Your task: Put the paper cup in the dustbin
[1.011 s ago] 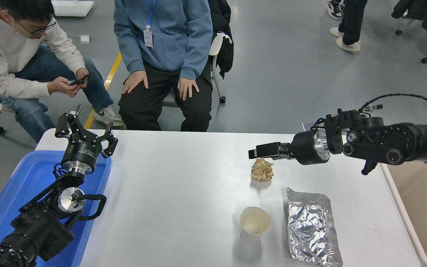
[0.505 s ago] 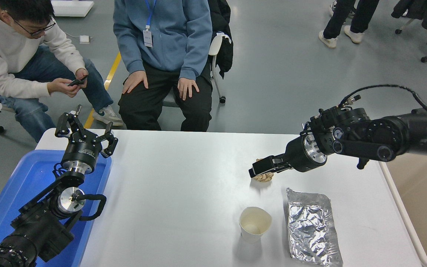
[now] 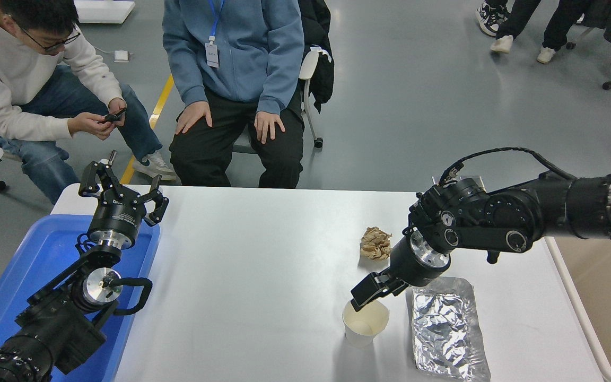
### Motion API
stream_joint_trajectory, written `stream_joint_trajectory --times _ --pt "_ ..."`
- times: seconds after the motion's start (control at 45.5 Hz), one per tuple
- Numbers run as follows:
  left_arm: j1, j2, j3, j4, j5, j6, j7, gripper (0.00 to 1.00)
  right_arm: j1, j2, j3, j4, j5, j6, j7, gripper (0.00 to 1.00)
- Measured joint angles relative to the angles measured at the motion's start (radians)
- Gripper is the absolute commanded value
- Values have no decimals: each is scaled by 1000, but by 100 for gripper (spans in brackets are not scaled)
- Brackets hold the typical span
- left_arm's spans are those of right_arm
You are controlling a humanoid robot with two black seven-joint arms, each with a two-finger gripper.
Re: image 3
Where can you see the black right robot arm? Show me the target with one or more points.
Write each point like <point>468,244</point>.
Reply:
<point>496,223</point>

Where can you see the white flat platform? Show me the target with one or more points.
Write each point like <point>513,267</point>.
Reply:
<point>105,9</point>

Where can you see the white paper cup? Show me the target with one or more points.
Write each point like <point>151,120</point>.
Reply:
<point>361,331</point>

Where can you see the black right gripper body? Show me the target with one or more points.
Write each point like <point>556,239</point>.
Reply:
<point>409,265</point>

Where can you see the blue plastic tray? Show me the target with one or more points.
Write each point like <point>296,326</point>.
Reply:
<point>35,254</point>

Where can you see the small white box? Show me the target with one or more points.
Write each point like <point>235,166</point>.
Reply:
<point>122,55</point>

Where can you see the white folding chair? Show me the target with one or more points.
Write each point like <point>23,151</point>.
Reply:
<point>308,66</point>

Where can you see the black phone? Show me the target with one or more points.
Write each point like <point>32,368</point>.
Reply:
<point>113,115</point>

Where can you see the person's left hand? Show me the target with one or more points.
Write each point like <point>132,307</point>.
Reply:
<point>119,105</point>
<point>269,124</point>

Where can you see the silver foil tray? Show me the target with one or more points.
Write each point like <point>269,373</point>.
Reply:
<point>443,329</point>

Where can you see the black jacket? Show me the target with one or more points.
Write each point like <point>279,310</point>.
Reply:
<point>322,74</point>

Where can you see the crumpled tan paper ball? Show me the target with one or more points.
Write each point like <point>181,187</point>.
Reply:
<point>375,244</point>

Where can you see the person's right hand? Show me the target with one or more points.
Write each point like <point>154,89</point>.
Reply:
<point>88,124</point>
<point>194,112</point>

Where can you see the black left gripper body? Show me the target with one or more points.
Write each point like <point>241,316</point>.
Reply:
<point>117,217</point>

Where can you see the person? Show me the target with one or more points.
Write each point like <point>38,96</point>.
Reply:
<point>3,74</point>
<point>491,18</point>
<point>252,48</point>
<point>557,21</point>

